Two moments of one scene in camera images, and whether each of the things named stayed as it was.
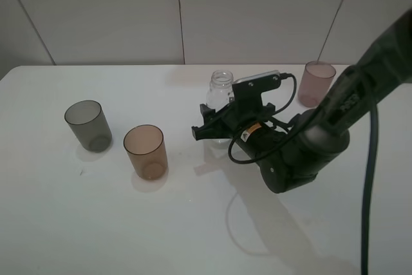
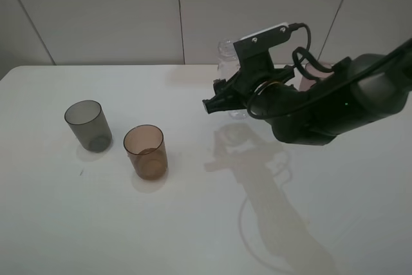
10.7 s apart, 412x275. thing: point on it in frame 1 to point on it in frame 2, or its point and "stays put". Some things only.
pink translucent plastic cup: x=317 y=80 stays put
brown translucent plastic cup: x=145 y=147 stays put
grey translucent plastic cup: x=86 y=119 stays put
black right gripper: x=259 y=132 to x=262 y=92
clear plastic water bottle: x=219 y=94 to x=228 y=66
